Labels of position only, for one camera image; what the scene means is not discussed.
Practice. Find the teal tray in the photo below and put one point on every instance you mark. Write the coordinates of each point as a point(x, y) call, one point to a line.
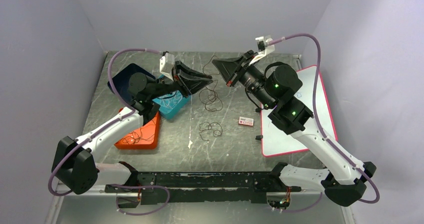
point(171, 104)

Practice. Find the red white small box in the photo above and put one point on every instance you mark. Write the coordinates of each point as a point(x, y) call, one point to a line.
point(246, 121)

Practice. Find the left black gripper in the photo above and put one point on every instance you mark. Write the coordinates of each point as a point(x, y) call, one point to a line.
point(189, 81)

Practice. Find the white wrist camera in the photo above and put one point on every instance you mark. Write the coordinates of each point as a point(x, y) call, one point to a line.
point(167, 64)
point(264, 48)

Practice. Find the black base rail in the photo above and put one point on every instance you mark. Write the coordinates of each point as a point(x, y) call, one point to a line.
point(196, 187)

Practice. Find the orange tray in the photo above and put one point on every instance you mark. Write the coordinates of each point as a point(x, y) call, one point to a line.
point(143, 138)

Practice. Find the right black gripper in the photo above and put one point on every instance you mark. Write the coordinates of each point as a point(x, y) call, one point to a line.
point(227, 67)

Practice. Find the navy blue tray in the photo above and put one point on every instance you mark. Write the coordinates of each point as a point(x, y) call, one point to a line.
point(121, 80)

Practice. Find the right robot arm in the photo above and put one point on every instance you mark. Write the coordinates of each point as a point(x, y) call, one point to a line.
point(344, 178)

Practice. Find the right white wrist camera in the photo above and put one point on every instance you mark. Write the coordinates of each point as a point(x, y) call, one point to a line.
point(264, 48)

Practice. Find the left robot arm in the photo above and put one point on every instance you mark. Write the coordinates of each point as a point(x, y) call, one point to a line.
point(74, 163)

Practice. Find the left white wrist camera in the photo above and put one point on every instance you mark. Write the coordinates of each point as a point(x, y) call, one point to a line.
point(167, 64)

